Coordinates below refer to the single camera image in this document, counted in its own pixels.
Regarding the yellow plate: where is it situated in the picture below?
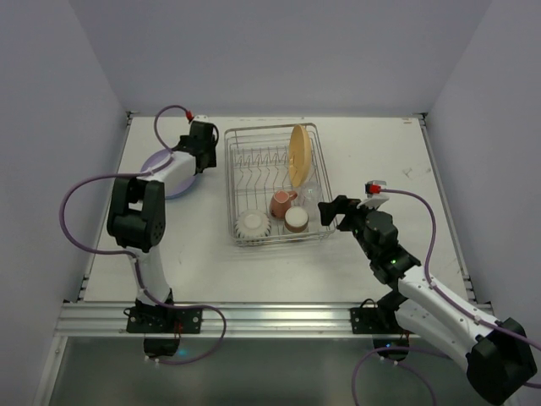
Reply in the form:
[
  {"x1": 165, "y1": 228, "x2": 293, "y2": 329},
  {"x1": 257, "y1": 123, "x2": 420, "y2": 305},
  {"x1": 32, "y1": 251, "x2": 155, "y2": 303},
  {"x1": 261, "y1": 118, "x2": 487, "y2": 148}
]
[{"x1": 288, "y1": 124, "x2": 312, "y2": 188}]

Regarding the purple plate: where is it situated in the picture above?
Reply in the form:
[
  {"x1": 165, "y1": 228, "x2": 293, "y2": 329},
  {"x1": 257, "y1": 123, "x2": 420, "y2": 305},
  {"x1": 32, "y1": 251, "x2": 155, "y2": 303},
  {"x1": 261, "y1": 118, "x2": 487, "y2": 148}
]
[{"x1": 140, "y1": 149, "x2": 196, "y2": 196}]

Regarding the blue plate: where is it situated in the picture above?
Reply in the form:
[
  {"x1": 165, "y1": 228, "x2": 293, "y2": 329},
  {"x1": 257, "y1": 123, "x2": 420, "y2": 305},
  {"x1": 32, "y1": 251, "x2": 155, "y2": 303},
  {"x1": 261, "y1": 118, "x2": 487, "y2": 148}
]
[{"x1": 165, "y1": 182, "x2": 196, "y2": 200}]

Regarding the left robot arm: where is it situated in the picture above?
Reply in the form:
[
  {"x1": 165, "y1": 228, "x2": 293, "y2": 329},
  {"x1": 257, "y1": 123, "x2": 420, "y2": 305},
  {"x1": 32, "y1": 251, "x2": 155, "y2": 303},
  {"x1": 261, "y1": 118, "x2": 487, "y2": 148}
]
[{"x1": 107, "y1": 118, "x2": 219, "y2": 310}]

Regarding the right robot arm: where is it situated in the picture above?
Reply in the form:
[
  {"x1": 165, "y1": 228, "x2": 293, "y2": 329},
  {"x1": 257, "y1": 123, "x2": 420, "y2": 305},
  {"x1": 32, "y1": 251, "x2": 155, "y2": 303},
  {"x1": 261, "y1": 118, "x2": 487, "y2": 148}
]
[{"x1": 318, "y1": 192, "x2": 538, "y2": 405}]

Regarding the clear glass tumbler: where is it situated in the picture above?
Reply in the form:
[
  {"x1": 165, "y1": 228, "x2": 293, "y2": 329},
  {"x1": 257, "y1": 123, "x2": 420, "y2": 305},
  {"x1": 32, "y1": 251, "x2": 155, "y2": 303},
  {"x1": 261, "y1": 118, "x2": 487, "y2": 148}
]
[{"x1": 299, "y1": 181, "x2": 322, "y2": 211}]

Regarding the white brown cup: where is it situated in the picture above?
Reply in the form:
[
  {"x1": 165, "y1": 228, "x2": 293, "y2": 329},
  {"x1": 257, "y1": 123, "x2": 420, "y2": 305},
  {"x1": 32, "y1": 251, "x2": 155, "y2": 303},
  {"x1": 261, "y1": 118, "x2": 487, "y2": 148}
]
[{"x1": 284, "y1": 206, "x2": 309, "y2": 233}]

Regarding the pink mug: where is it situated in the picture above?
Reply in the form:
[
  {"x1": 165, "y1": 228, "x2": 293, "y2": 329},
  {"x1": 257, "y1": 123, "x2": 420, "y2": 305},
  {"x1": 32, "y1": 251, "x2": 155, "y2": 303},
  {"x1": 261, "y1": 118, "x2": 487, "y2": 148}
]
[{"x1": 269, "y1": 189, "x2": 298, "y2": 219}]

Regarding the white striped bowl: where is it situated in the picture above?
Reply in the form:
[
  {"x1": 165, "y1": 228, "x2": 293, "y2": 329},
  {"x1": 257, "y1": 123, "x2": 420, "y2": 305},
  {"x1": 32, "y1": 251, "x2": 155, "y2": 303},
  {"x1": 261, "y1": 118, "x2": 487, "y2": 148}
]
[{"x1": 234, "y1": 209, "x2": 271, "y2": 240}]

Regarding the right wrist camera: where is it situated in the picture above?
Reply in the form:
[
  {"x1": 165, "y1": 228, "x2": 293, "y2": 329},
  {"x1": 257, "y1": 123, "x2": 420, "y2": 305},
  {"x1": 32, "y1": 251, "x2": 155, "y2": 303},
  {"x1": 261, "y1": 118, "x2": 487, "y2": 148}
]
[{"x1": 356, "y1": 180, "x2": 389, "y2": 209}]

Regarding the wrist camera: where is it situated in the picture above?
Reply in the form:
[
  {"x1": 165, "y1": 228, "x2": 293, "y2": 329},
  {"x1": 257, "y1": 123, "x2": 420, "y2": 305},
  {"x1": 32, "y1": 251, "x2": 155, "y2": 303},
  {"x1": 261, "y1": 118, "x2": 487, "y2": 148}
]
[
  {"x1": 194, "y1": 114, "x2": 210, "y2": 123},
  {"x1": 356, "y1": 180, "x2": 389, "y2": 209}
]

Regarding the wire dish rack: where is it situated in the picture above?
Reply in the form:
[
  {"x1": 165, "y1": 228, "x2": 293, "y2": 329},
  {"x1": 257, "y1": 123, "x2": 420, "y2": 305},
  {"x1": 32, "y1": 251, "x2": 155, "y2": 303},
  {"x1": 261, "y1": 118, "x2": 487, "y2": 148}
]
[{"x1": 223, "y1": 123, "x2": 336, "y2": 246}]

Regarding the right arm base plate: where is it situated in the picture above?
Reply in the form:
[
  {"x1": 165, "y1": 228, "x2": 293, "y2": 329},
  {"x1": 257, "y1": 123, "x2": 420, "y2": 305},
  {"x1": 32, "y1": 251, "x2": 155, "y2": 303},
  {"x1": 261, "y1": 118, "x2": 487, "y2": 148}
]
[{"x1": 349, "y1": 307, "x2": 404, "y2": 335}]

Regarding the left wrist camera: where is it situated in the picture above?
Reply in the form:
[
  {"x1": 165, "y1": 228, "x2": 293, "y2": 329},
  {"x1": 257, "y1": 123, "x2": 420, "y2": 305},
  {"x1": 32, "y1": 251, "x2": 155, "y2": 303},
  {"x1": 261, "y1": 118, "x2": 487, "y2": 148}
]
[{"x1": 194, "y1": 114, "x2": 210, "y2": 123}]

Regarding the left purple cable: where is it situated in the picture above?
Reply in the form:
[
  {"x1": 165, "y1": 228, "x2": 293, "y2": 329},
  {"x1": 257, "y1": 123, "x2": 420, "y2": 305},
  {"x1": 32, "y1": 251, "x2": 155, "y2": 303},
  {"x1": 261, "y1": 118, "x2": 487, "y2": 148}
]
[{"x1": 59, "y1": 105, "x2": 227, "y2": 366}]

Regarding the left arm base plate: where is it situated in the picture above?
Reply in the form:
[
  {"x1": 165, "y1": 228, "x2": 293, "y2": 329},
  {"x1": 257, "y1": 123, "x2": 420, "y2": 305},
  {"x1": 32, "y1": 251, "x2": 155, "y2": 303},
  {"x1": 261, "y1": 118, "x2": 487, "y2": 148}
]
[{"x1": 123, "y1": 306, "x2": 202, "y2": 335}]

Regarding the aluminium mounting rail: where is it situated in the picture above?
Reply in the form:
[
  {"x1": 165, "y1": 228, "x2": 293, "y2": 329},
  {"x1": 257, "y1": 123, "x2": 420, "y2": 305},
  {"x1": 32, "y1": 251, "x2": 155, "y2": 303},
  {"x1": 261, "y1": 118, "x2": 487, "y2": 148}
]
[{"x1": 53, "y1": 300, "x2": 500, "y2": 339}]

